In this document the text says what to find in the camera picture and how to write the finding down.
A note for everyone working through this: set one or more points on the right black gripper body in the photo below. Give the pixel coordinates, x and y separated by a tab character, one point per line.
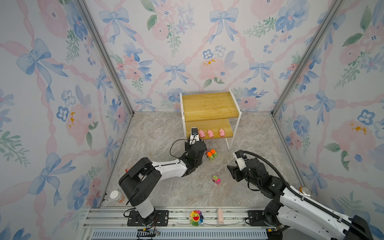
254	182

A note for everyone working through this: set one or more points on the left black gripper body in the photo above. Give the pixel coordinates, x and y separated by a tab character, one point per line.
187	148

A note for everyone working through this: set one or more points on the pink truck green top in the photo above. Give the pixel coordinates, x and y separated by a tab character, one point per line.
216	179

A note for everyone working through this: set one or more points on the pink pig toy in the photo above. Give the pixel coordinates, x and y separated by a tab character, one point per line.
210	133
222	133
202	134

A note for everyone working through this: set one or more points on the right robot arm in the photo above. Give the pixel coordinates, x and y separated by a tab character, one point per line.
289	208

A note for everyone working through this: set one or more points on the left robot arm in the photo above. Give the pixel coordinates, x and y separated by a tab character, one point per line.
140	180

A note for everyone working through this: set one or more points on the green truck orange top near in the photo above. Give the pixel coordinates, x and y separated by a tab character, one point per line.
211	157

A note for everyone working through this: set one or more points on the green truck orange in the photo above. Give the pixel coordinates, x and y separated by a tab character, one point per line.
214	153
211	157

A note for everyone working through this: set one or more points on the green truck orange top far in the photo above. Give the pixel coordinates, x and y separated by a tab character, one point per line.
214	153

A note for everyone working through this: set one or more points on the orange drink can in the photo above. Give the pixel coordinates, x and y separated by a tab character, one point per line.
306	191

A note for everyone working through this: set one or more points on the pink eraser block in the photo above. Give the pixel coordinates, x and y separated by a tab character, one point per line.
220	216

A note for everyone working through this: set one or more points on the colourful smiling flower plush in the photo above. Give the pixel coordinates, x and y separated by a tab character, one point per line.
196	218

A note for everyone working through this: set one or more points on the white cap pill bottle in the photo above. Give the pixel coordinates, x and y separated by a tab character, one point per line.
117	196

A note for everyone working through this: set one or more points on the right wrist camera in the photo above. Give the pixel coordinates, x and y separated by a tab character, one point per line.
241	159

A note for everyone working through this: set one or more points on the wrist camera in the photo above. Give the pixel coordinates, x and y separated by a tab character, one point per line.
241	159
194	136

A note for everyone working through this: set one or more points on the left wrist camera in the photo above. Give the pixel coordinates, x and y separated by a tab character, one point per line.
194	136

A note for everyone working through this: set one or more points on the wooden two-tier shelf white frame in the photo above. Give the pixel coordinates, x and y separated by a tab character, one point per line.
213	111

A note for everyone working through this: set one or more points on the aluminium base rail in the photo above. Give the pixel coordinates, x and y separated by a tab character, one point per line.
111	223

